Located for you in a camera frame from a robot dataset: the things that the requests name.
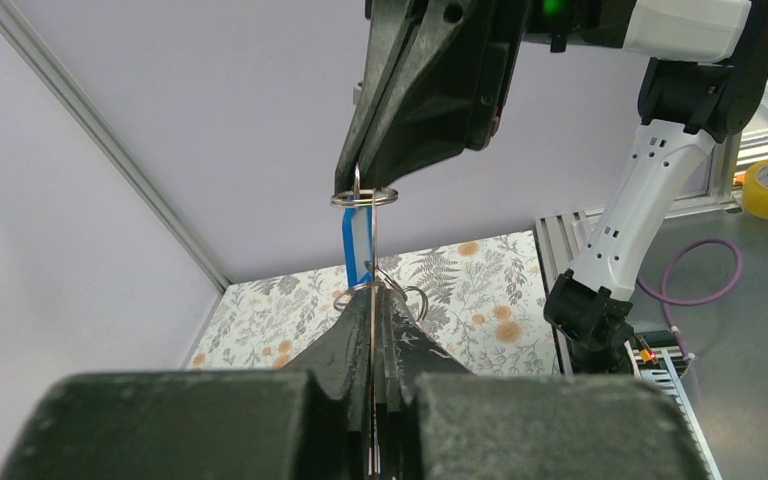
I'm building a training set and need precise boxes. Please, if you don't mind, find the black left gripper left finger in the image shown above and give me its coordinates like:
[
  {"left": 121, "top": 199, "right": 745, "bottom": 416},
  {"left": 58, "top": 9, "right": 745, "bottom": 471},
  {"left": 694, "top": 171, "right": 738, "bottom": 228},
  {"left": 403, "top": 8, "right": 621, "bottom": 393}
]
[{"left": 0, "top": 293, "right": 370, "bottom": 479}]

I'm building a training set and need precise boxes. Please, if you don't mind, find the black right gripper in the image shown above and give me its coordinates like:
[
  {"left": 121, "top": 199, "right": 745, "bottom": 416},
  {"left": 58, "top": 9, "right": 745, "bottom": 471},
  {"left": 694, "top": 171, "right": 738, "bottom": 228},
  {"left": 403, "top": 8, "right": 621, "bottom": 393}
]
[{"left": 334, "top": 0, "right": 635, "bottom": 193}]

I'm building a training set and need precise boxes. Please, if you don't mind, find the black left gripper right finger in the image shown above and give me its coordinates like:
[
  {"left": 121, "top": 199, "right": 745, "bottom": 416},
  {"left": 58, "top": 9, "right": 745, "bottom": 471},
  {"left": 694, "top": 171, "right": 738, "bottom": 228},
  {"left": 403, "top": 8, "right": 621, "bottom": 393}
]
[{"left": 375, "top": 288, "right": 709, "bottom": 479}]

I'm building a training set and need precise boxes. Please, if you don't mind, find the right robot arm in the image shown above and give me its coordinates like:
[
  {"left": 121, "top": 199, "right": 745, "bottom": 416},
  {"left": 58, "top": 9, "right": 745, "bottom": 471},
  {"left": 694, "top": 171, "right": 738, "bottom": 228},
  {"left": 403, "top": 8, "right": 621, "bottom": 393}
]
[{"left": 332, "top": 1, "right": 768, "bottom": 373}]

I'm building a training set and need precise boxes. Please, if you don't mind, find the floral table cloth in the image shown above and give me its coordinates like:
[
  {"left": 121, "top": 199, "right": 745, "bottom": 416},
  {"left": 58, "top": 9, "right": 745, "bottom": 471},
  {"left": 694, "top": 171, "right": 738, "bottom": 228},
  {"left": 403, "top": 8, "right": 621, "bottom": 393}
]
[{"left": 187, "top": 231, "right": 560, "bottom": 376}]

